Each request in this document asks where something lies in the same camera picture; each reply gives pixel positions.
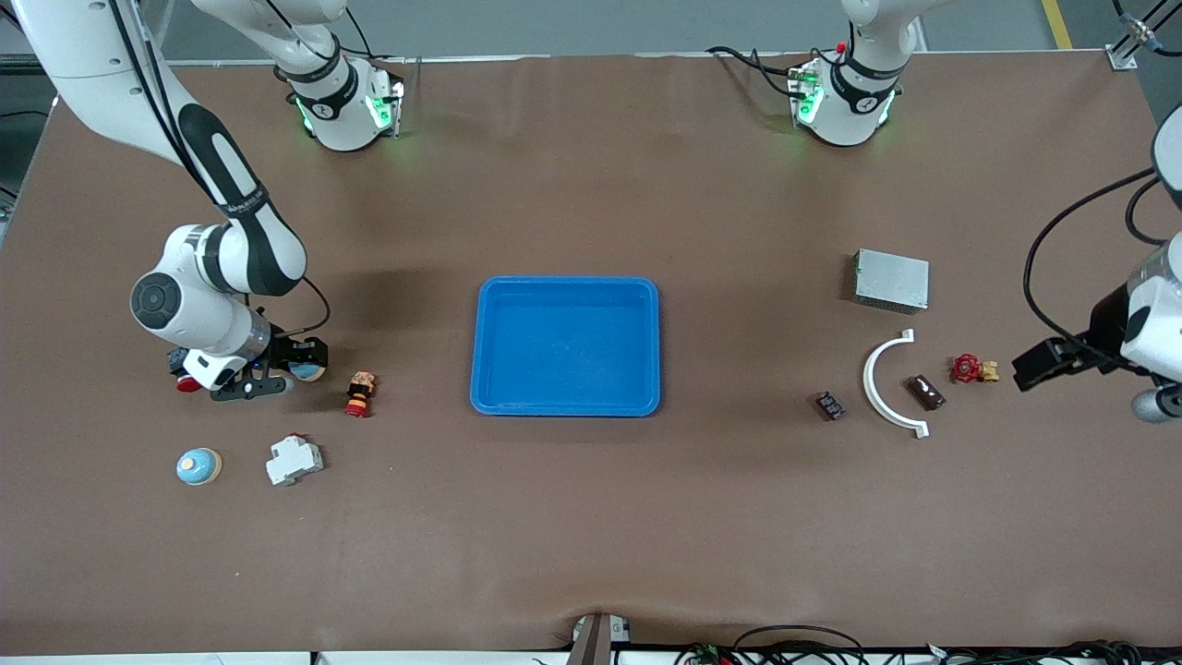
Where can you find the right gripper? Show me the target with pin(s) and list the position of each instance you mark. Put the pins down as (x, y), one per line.
(282, 351)

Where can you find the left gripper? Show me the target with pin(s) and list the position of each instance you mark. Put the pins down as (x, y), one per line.
(1101, 330)

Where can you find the light blue bell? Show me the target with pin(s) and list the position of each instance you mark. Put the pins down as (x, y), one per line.
(307, 372)
(199, 466)

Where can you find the brown capacitor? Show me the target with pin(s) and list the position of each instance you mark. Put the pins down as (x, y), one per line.
(924, 392)

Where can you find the black capacitor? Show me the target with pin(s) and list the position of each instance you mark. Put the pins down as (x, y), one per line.
(829, 405)

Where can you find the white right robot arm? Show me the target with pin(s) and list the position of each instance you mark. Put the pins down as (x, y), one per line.
(83, 55)

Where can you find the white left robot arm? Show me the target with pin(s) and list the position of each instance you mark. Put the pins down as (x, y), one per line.
(854, 102)

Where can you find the black red emergency button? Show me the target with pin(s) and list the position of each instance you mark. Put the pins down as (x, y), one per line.
(187, 385)

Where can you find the white circuit breaker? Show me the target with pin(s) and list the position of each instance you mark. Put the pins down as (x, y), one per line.
(294, 460)

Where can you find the grey metal box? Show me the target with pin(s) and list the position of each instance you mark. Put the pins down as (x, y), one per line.
(891, 280)

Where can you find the blue plastic tray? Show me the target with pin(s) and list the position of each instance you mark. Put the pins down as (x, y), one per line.
(591, 369)

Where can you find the brown table mat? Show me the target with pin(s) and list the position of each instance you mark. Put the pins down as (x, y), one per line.
(591, 517)

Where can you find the grey table clamp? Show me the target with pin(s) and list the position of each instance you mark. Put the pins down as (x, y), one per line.
(596, 642)

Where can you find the white curved plastic bracket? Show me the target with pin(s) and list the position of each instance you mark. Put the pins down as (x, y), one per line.
(873, 392)

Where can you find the aluminium frame profile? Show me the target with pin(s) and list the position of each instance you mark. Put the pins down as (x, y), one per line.
(1131, 46)

